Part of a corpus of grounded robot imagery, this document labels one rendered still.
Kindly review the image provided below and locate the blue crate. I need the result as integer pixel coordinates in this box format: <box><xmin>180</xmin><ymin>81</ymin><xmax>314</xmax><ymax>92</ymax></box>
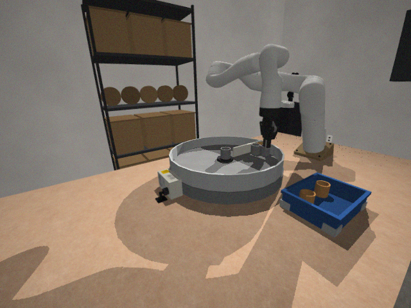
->
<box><xmin>279</xmin><ymin>173</ymin><xmax>372</xmax><ymax>237</ymax></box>

